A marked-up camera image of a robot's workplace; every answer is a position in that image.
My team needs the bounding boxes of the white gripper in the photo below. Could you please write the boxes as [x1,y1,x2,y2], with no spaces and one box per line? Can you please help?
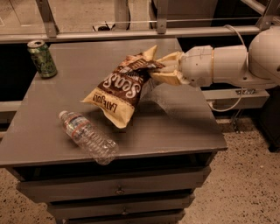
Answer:
[150,45,214,87]

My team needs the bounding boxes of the brown chip bag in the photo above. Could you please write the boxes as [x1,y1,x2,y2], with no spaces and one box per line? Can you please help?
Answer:
[83,45,164,129]

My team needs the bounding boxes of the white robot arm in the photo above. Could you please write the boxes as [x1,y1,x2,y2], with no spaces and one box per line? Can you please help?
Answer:
[150,27,280,89]

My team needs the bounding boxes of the clear plastic water bottle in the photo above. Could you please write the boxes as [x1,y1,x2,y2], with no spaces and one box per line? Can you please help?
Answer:
[59,110,118,165]

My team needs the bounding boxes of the grey drawer cabinet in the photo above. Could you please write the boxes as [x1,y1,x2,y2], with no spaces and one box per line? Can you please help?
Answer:
[0,38,228,224]

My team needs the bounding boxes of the green soda can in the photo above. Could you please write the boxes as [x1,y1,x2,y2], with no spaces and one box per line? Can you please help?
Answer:
[27,40,57,79]

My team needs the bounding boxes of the metal window railing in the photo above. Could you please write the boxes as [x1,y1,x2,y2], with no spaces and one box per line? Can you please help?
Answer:
[0,0,279,44]

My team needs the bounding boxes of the white cable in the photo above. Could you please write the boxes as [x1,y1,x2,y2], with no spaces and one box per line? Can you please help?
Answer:
[207,24,249,113]

